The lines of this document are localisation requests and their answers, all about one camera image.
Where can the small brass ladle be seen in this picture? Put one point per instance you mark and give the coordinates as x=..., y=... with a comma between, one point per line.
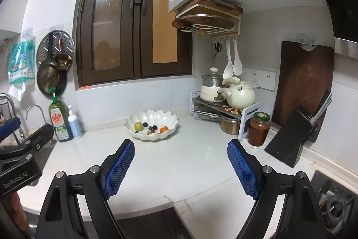
x=63, y=59

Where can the black scissors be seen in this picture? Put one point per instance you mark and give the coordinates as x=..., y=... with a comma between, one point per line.
x=216, y=48

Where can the round pot lid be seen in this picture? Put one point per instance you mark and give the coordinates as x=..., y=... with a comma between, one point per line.
x=201, y=20

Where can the person's left hand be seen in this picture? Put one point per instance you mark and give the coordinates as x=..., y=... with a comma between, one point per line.
x=15, y=205

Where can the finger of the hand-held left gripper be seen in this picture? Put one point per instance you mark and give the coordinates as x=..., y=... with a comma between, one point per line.
x=9, y=127
x=36, y=138

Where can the stainless steel pot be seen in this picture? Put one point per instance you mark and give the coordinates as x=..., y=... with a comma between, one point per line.
x=230, y=124

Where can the small green apple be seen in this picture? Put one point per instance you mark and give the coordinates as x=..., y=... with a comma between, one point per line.
x=138, y=126

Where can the small white tray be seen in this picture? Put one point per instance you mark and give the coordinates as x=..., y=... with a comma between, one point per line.
x=253, y=147

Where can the white wall outlet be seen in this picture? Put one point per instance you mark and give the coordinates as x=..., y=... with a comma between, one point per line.
x=251, y=77
x=268, y=80

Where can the glass jar of red sauce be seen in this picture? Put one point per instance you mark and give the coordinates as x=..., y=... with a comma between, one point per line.
x=258, y=129

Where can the black range hood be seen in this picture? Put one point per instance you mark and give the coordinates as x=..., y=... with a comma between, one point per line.
x=344, y=15

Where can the clear wall hook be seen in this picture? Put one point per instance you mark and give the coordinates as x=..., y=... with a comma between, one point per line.
x=307, y=40

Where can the white hanging rack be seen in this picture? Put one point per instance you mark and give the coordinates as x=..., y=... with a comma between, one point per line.
x=237, y=23

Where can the dark wooden window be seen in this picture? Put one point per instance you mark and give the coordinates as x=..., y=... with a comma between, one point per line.
x=137, y=31

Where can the white pump bottle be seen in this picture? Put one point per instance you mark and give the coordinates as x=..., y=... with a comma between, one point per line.
x=75, y=125

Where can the white rice spoon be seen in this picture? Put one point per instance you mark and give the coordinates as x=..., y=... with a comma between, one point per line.
x=237, y=62
x=228, y=68

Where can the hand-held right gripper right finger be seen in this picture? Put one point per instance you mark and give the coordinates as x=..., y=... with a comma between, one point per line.
x=243, y=169

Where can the gas stove burner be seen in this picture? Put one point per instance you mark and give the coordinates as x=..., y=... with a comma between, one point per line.
x=332, y=205

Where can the cream cooking pot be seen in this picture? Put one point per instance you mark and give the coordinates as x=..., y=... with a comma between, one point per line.
x=208, y=94

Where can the round perforated steamer plate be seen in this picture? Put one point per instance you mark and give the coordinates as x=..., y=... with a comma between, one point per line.
x=44, y=45

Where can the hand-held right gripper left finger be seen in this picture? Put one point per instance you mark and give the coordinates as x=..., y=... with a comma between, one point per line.
x=117, y=169

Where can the paper towel pack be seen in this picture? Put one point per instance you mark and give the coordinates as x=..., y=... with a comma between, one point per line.
x=19, y=65

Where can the wooden trivet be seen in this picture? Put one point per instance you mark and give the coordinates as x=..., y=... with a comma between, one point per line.
x=232, y=110

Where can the cream ceramic kettle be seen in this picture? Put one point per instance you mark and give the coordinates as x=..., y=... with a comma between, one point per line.
x=240, y=96

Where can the small orange mandarin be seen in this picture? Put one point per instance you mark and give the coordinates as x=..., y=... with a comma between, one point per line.
x=165, y=129

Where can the light wooden cutting board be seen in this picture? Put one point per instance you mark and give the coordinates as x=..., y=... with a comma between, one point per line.
x=218, y=2

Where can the dark wooden cutting board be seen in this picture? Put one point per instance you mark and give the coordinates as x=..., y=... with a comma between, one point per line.
x=302, y=82

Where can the white scalloped bowl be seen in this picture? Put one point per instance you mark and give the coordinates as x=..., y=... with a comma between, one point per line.
x=151, y=117

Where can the white counter shelf rack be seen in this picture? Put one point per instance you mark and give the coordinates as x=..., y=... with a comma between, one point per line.
x=247, y=118

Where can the green dish soap bottle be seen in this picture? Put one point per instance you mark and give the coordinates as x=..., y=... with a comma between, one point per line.
x=60, y=122

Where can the flat steel pan lid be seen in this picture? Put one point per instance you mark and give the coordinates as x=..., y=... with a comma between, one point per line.
x=207, y=113

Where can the steel pot with lid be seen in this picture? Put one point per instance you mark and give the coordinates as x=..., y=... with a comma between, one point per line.
x=213, y=79

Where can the small gooseneck faucet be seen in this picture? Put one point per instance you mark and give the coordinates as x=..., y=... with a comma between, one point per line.
x=34, y=106

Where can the dark perforated pan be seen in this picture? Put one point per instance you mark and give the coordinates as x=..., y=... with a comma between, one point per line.
x=50, y=78

